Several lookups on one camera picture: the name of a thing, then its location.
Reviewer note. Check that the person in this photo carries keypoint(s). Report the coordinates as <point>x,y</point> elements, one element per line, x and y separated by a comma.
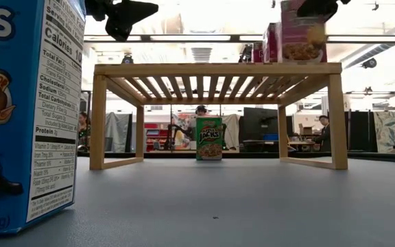
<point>325,135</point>
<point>83,128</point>
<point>201,110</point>

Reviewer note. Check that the blue Rice Krispies cereal box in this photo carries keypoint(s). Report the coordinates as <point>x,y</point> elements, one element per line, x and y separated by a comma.
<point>12,120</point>

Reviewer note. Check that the black divider panel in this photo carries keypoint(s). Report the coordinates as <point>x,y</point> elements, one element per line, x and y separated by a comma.
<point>360,130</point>

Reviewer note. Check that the grey fabric cover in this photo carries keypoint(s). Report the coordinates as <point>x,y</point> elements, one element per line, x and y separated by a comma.
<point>117,130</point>
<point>231,130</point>

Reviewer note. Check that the black ceiling camera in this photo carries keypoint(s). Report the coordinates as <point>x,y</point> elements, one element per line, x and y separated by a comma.
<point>369,63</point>
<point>127,59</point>

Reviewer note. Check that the leaf print partition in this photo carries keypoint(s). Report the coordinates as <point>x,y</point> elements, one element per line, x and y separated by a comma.
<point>391,130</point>

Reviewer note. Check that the white ceiling vent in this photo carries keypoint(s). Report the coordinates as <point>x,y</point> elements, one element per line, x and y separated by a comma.
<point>201,55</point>

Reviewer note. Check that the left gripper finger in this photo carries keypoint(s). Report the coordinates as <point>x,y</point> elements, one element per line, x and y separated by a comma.
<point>135,12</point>

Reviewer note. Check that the wooden slatted shelf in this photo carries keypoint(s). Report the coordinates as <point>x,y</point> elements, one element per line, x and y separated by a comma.
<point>218,69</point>

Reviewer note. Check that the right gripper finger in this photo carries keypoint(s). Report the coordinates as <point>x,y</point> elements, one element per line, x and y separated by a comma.
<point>317,8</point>

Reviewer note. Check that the large black screen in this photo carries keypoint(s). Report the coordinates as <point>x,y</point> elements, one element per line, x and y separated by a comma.
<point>259,121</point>

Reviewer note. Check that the cardboard box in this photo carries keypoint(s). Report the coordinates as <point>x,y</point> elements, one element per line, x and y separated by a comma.
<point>306,130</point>

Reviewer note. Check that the black metal table frame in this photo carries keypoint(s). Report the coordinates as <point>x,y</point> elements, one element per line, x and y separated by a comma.
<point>252,155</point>

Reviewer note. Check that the grey table mat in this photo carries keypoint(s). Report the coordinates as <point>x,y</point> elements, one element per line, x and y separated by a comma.
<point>218,199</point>

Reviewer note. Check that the red storage rack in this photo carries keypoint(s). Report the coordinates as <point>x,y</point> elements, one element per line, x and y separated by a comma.
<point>156,132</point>

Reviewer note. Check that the green Apple Jacks cereal box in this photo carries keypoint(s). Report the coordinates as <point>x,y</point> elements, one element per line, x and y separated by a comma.
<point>209,137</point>

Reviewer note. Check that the pink Raisin Bran cereal box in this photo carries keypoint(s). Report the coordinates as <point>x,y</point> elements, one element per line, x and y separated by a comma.
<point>303,41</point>
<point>271,44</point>

